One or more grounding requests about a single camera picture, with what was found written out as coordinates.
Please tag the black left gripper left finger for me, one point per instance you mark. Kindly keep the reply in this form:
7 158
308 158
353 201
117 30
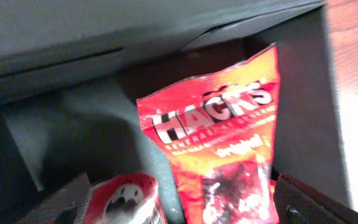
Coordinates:
66 205

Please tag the black gift box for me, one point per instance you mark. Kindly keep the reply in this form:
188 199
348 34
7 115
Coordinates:
71 72

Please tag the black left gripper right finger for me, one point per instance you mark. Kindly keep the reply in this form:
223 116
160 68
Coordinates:
297 202

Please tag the red Pringles can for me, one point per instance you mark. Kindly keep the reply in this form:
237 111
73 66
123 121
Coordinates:
126 199

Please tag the red Hacks candy bag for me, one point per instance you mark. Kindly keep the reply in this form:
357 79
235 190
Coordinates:
217 131

